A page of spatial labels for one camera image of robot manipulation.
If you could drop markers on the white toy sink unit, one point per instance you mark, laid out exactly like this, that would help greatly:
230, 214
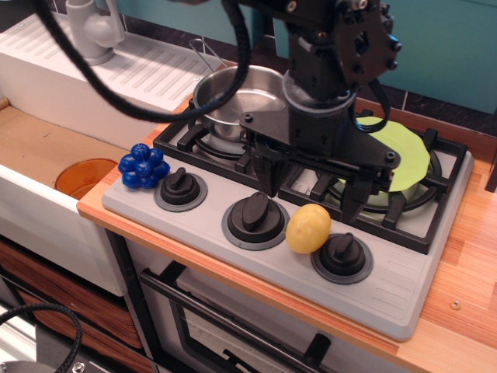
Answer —
51, 118

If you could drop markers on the stainless steel pot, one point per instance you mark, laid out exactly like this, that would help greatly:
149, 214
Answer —
262, 90

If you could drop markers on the black stove knob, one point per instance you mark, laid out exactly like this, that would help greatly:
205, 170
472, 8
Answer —
343, 259
255, 223
180, 191

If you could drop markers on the black right stove knob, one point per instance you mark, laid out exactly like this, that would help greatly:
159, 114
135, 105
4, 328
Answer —
343, 259

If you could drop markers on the black burner grate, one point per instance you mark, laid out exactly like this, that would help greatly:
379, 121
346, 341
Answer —
189, 141
419, 218

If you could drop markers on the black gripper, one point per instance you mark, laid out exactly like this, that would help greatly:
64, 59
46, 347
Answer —
328, 141

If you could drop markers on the wooden drawer front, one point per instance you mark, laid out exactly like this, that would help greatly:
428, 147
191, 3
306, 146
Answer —
108, 331

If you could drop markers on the black middle stove knob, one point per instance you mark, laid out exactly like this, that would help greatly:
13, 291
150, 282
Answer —
255, 223

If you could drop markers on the black right burner grate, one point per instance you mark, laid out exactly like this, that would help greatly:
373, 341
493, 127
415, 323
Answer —
419, 218

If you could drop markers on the oven door with black handle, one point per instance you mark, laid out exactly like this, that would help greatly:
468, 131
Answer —
165, 284

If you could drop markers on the orange plastic bowl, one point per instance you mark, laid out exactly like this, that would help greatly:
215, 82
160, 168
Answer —
79, 178

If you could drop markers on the yellow toy potato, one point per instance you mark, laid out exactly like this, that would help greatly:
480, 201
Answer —
308, 229

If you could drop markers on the black left burner grate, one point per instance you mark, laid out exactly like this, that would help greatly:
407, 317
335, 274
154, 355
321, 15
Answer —
189, 141

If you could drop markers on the grey toy stove top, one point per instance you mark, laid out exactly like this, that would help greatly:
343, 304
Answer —
376, 270

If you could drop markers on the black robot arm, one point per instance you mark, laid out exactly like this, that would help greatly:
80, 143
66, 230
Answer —
335, 48

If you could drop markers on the blue toy blueberry cluster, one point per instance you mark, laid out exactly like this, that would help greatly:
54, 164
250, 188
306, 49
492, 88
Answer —
143, 167

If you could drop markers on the light green plastic plate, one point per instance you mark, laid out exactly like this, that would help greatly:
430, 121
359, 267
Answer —
414, 157

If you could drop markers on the grey toy faucet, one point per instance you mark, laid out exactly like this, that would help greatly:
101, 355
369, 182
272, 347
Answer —
95, 35

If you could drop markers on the black left stove knob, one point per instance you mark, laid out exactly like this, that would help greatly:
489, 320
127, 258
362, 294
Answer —
180, 191

